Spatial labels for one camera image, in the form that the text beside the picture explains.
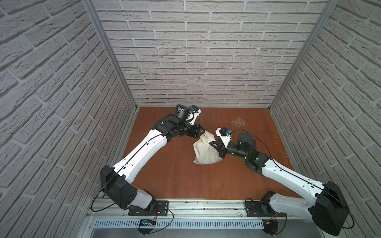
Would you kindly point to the aluminium corner post right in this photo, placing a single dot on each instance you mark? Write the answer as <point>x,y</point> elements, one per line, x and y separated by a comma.
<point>321,22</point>

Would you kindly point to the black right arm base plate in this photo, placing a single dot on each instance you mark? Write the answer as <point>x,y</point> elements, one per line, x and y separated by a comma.
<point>255,208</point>

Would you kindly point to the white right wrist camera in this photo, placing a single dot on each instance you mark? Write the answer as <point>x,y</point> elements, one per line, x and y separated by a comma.
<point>225,135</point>

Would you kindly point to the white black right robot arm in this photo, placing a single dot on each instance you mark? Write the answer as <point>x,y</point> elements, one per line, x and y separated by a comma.
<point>322,203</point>

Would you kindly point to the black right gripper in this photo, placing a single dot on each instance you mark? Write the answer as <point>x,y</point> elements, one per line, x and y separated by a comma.
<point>217,147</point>

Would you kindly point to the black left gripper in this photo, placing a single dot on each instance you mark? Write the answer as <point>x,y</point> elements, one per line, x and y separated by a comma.
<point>194,130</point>

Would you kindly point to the aluminium corner post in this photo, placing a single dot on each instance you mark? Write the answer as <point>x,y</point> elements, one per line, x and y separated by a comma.
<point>95,19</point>
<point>321,22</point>

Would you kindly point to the cream cloth soil bag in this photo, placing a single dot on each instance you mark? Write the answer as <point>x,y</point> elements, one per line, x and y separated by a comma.
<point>205,154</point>

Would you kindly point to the aluminium base rail left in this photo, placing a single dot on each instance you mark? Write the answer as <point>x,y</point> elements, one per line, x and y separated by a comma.
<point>117,131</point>

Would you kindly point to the white perforated vent strip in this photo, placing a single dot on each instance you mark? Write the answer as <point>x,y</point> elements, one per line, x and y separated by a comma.
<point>224,224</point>

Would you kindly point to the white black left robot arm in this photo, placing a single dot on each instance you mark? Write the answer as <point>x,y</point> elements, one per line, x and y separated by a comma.
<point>116,181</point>

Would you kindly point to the left small electronics board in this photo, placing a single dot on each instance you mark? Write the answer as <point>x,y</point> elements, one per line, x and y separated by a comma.
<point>146,226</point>

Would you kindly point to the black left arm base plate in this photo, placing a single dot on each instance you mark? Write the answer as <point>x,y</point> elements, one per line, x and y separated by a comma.
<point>155,208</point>

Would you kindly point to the right small electronics board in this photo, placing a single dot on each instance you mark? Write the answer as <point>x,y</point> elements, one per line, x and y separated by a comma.
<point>270,227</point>

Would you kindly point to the small electronics board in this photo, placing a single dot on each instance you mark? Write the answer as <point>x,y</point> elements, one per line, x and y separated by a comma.
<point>146,226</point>
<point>270,227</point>

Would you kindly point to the aluminium corner post left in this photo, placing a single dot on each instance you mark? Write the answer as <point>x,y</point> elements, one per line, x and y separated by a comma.
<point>95,19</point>

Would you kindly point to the aluminium front rail frame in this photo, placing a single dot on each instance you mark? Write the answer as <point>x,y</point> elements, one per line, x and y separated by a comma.
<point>178,209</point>

